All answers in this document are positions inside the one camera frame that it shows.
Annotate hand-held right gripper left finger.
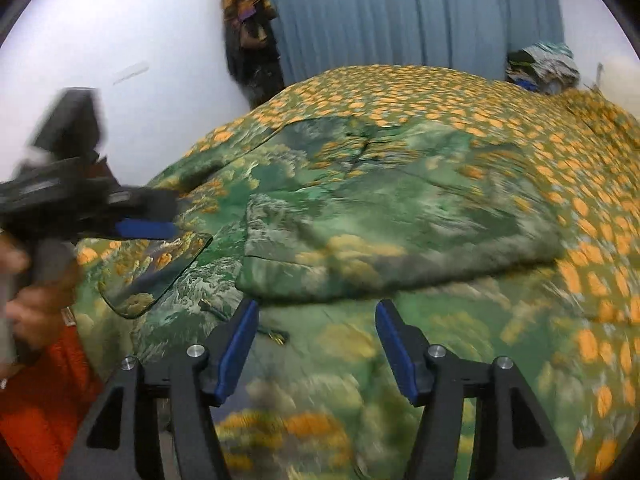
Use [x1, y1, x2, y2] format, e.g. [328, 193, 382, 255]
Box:
[60, 298, 261, 480]

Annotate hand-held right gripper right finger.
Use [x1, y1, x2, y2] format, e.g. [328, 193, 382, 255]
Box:
[374, 298, 576, 480]

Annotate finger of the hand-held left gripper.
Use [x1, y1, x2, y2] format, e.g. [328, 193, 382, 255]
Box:
[112, 186, 182, 242]

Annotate green floral garment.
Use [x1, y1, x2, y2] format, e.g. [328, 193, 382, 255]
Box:
[75, 115, 576, 480]

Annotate hanging dark and yellow clothes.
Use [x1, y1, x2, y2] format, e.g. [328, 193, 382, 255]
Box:
[221, 0, 286, 107]

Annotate pile of mixed clothes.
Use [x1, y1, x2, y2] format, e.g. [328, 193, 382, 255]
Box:
[505, 41, 583, 96]

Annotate person's left hand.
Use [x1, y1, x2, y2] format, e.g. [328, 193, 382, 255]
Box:
[0, 232, 85, 361]

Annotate person's orange clothing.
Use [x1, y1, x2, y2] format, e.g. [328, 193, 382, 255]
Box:
[0, 310, 107, 480]

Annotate orange flower print bedsheet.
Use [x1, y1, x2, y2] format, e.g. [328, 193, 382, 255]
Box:
[75, 64, 640, 478]

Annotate blue curtain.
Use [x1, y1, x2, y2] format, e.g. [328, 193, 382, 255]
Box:
[237, 0, 567, 106]

